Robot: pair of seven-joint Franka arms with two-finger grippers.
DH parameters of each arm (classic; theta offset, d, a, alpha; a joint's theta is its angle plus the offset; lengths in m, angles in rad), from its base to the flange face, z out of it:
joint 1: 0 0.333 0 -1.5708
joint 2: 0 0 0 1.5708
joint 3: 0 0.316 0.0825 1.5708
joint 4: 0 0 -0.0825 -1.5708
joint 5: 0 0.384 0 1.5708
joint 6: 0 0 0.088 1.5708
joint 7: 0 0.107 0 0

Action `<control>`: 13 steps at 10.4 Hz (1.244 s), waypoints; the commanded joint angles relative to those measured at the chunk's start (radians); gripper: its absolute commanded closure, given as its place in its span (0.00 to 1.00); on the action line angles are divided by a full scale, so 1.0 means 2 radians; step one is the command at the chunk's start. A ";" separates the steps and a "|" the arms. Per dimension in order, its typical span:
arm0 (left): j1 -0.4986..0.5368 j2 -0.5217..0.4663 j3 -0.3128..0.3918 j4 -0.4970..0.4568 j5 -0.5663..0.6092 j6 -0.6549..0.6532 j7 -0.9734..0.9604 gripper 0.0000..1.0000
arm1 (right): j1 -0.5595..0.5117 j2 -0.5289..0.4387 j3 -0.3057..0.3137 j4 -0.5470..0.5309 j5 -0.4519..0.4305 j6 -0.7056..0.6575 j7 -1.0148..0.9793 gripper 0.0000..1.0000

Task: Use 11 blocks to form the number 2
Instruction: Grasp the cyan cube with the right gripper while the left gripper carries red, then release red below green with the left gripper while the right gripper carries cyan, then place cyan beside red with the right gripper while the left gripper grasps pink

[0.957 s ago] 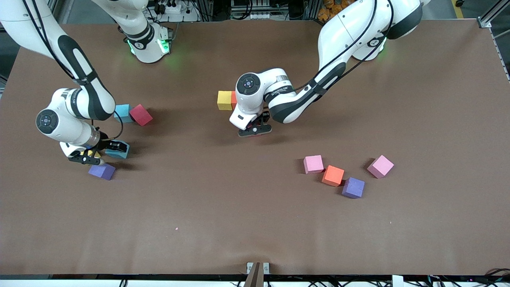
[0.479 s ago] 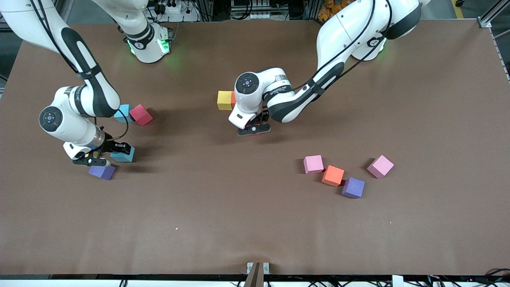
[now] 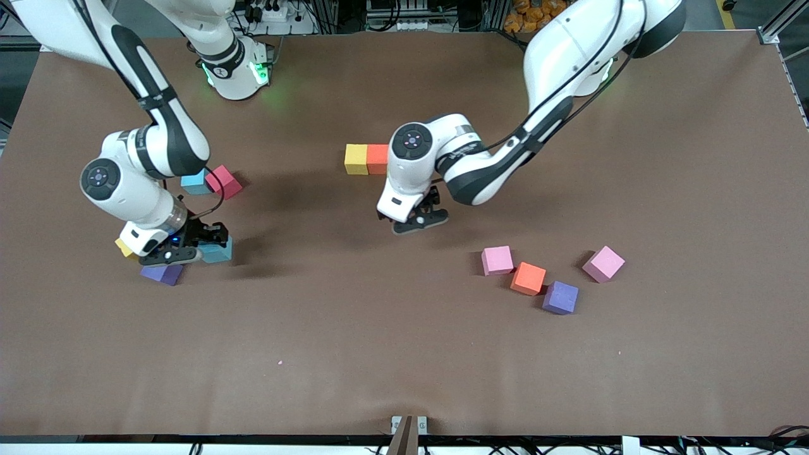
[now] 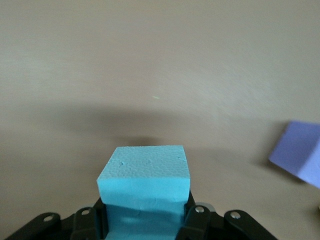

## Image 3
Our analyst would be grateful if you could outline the orange foam cube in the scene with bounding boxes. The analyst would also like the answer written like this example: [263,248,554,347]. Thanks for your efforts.
[367,144,391,176]
[510,262,547,296]

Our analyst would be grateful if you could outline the white power strip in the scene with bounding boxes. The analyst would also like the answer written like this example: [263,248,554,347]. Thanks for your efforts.
[243,0,298,23]

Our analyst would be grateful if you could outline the brown table mat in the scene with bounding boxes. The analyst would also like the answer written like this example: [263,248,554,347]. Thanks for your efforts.
[0,30,809,438]

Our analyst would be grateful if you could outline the pink foam cube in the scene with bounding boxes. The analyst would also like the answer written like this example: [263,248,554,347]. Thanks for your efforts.
[482,246,514,276]
[581,246,626,283]

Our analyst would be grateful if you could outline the cyan foam cube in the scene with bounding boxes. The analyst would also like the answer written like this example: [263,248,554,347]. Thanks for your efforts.
[181,168,213,195]
[198,236,234,264]

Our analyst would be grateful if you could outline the dark cable bundle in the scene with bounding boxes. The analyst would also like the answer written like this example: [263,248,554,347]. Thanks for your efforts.
[765,425,809,452]

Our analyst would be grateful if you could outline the metal bracket with brown post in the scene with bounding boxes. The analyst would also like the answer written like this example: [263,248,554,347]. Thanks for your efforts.
[391,415,428,455]

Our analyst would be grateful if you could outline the violet foam cube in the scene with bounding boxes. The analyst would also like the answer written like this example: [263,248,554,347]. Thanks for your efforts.
[542,281,580,315]
[140,264,185,286]

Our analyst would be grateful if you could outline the bag of orange snacks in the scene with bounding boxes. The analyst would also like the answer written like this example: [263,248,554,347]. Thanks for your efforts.
[502,0,569,32]

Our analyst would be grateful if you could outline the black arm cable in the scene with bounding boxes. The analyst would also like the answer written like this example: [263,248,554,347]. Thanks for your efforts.
[73,0,226,219]

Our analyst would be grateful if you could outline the aluminium side rail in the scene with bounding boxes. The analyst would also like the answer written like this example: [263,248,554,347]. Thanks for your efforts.
[774,43,809,133]

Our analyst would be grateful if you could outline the aluminium frame profile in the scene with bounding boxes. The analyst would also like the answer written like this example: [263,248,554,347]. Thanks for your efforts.
[0,0,58,52]
[757,0,809,46]

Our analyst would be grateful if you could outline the red foam cube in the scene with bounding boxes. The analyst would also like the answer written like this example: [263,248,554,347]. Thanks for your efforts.
[205,165,243,200]

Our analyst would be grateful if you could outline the grey equipment rack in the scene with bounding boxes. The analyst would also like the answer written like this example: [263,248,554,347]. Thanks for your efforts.
[365,0,443,32]

